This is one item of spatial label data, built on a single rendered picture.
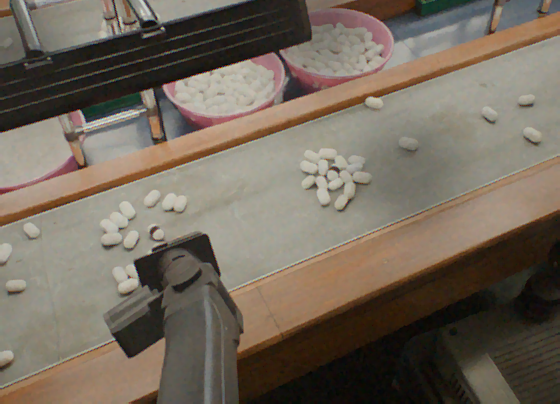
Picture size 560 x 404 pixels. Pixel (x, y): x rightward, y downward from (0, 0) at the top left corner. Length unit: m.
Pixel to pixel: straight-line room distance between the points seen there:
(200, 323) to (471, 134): 0.83
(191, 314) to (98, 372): 0.37
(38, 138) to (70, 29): 0.38
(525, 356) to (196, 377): 0.91
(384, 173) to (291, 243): 0.24
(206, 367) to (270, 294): 0.46
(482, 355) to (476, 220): 0.32
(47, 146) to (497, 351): 0.98
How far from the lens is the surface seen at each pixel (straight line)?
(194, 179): 1.10
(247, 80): 1.32
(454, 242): 1.00
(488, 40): 1.45
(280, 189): 1.07
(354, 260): 0.95
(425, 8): 1.66
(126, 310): 0.67
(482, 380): 1.22
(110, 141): 1.31
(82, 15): 1.60
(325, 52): 1.38
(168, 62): 0.82
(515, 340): 1.28
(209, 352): 0.48
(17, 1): 0.91
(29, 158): 1.24
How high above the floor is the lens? 1.55
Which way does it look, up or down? 49 degrees down
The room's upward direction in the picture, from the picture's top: 1 degrees counter-clockwise
